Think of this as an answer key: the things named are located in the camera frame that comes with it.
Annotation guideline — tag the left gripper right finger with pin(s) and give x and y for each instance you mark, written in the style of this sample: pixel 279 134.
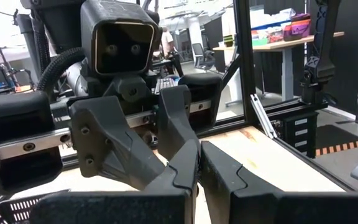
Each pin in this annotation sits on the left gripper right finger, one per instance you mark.
pixel 259 208

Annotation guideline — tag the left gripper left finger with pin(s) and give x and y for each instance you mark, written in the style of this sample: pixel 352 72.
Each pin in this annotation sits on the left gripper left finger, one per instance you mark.
pixel 120 208

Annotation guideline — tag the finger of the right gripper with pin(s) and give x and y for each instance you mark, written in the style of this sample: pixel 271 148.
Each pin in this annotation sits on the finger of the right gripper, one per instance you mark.
pixel 176 118
pixel 104 140

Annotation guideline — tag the black jointed support arm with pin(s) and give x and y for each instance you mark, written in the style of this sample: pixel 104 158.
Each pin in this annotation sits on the black jointed support arm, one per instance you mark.
pixel 322 62

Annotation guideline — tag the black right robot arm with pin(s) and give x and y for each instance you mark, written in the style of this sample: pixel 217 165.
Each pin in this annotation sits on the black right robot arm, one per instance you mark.
pixel 64 18

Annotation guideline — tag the grey background keyboard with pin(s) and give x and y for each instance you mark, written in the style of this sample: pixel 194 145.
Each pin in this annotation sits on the grey background keyboard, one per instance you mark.
pixel 165 84

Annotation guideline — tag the grey office chair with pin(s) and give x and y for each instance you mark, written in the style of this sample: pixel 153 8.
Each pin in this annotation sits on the grey office chair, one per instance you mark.
pixel 201 54

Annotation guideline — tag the person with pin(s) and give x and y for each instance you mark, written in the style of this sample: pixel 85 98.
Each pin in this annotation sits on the person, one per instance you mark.
pixel 168 43

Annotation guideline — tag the black small drawer cabinet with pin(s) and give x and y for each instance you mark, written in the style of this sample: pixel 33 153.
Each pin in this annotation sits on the black small drawer cabinet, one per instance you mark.
pixel 300 133

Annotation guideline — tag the white round column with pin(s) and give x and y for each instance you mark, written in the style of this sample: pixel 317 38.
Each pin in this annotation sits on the white round column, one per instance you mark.
pixel 195 34

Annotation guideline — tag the silver aluminium brace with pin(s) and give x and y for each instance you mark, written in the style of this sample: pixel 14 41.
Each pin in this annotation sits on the silver aluminium brace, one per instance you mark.
pixel 263 115

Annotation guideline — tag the green plastic box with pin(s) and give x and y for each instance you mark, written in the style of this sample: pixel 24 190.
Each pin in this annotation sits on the green plastic box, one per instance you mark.
pixel 259 41

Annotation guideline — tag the wooden top standing desk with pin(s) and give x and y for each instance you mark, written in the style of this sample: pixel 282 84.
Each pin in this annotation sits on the wooden top standing desk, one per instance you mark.
pixel 287 74

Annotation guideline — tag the purple plastic box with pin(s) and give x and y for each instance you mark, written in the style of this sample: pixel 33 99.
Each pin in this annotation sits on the purple plastic box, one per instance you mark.
pixel 300 28

